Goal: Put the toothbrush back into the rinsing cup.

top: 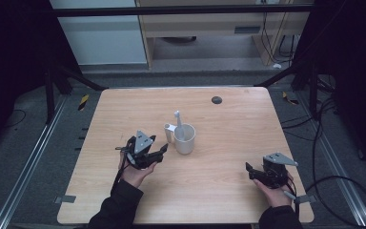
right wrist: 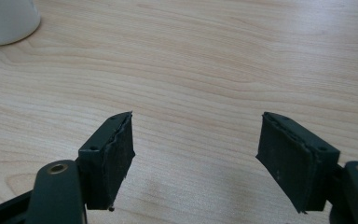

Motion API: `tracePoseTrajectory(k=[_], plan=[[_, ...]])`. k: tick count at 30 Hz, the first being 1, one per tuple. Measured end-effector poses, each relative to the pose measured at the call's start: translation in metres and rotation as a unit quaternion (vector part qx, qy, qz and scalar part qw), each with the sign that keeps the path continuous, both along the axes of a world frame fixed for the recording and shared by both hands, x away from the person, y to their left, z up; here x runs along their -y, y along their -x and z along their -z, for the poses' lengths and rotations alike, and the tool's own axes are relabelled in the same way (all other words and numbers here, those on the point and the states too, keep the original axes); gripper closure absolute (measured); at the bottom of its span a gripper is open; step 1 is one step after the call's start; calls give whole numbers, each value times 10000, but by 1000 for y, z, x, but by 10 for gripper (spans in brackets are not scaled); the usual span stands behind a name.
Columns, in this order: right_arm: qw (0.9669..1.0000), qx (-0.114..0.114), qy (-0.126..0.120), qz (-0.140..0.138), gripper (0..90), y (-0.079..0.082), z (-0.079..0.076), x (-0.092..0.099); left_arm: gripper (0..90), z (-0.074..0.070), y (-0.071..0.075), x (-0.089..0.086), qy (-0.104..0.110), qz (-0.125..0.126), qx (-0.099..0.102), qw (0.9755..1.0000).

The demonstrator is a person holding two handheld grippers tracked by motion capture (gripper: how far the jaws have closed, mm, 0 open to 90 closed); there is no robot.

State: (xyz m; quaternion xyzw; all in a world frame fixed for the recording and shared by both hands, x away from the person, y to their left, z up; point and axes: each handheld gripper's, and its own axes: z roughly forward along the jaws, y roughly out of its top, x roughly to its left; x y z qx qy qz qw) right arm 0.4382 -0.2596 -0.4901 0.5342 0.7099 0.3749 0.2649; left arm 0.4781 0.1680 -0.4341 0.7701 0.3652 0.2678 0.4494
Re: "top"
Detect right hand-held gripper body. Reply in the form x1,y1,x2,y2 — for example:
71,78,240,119
261,152,299,190

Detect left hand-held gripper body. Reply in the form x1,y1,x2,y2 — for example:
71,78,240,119
115,130,159,170

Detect white cup with handle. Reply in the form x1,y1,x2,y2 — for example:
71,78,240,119
163,122,197,156

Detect white electric toothbrush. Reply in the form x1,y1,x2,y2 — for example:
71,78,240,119
173,110,186,141

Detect person's left hand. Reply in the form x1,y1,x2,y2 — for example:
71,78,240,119
117,152,158,189

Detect person's right hand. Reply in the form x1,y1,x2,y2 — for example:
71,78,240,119
252,177,295,209

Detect grey tape strip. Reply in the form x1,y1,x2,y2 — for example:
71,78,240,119
296,194,317,205
53,195,77,205

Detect yellow black striped tape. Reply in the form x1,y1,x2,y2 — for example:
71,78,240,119
281,91,300,106
77,94,91,112

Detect white cabinet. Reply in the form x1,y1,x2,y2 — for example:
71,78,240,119
49,0,148,67

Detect light wooden desk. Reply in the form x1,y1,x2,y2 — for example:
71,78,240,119
134,0,315,70

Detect dark curtain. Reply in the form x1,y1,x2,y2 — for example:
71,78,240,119
0,0,80,160
294,0,366,176

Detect grey plug with black cable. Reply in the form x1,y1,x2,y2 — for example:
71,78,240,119
282,176,301,220

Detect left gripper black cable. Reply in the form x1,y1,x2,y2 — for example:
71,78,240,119
113,149,130,190

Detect black looped floor cable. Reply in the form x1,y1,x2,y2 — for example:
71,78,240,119
280,94,366,229

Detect aluminium floor rail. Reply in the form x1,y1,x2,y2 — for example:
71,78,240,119
0,94,69,229
295,91,366,228

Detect black metal frame stand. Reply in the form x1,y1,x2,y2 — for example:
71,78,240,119
43,60,110,126
254,58,321,121

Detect thin black floor cable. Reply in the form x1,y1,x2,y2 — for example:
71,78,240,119
4,108,28,129

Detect hanging black cables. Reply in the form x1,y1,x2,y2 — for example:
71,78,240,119
259,11,297,65

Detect black horizontal frame bar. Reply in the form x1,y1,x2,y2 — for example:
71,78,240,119
49,4,315,18

